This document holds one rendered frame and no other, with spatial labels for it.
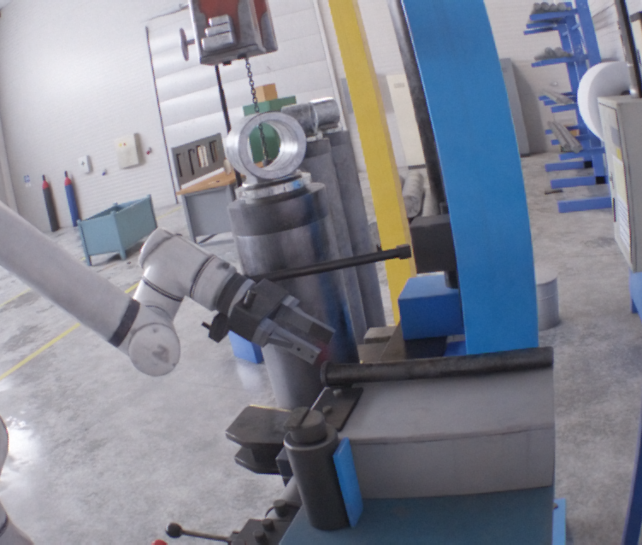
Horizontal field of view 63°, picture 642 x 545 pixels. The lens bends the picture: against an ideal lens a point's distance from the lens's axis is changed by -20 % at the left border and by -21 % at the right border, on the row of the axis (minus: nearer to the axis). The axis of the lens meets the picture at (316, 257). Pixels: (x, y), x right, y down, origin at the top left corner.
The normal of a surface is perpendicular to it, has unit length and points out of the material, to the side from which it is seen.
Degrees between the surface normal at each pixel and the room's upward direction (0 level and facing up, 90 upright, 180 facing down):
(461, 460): 90
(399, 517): 0
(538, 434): 90
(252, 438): 0
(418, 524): 0
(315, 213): 90
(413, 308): 90
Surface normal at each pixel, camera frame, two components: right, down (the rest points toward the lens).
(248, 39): -0.04, 0.26
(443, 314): -0.31, 0.30
